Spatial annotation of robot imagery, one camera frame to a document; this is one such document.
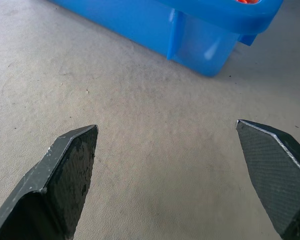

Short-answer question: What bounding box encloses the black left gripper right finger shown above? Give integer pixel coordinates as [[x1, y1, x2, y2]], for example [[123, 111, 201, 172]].
[[235, 119, 300, 240]]

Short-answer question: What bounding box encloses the blue plastic bin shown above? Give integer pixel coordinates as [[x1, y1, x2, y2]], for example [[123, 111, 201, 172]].
[[48, 0, 284, 78]]

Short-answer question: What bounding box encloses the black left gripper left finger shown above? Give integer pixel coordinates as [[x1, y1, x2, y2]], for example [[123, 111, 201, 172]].
[[0, 124, 99, 240]]

